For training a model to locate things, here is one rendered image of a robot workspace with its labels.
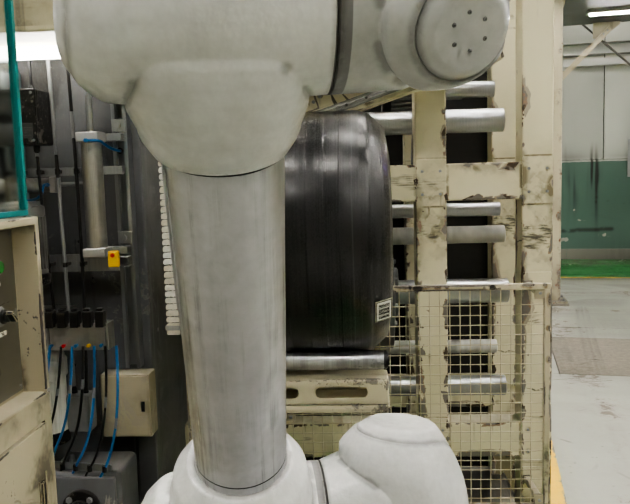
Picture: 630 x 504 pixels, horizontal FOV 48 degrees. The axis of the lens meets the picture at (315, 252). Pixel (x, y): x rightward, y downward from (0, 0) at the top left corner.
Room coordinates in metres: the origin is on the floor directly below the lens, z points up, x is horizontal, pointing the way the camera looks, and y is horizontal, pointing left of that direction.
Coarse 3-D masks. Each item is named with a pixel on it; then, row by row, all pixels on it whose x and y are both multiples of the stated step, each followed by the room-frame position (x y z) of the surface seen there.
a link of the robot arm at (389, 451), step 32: (384, 416) 0.87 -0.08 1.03; (416, 416) 0.88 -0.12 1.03; (352, 448) 0.81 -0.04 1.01; (384, 448) 0.79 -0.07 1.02; (416, 448) 0.79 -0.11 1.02; (448, 448) 0.82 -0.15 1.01; (352, 480) 0.79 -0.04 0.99; (384, 480) 0.77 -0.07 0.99; (416, 480) 0.77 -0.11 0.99; (448, 480) 0.79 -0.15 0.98
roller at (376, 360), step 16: (288, 352) 1.64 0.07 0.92; (304, 352) 1.64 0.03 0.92; (320, 352) 1.64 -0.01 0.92; (336, 352) 1.63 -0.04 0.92; (352, 352) 1.63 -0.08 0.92; (368, 352) 1.63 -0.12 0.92; (384, 352) 1.63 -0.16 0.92; (288, 368) 1.63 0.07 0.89; (304, 368) 1.63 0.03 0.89; (320, 368) 1.63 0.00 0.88; (336, 368) 1.63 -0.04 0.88; (352, 368) 1.63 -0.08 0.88; (368, 368) 1.62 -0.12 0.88
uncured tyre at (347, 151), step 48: (336, 144) 1.57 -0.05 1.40; (384, 144) 1.62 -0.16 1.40; (288, 192) 1.51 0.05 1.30; (336, 192) 1.50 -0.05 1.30; (384, 192) 1.53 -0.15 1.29; (288, 240) 1.49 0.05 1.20; (336, 240) 1.48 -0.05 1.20; (384, 240) 1.51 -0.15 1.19; (288, 288) 1.50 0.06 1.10; (336, 288) 1.50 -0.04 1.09; (384, 288) 1.53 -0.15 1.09; (288, 336) 1.58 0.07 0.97; (336, 336) 1.58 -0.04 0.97; (384, 336) 1.66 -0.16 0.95
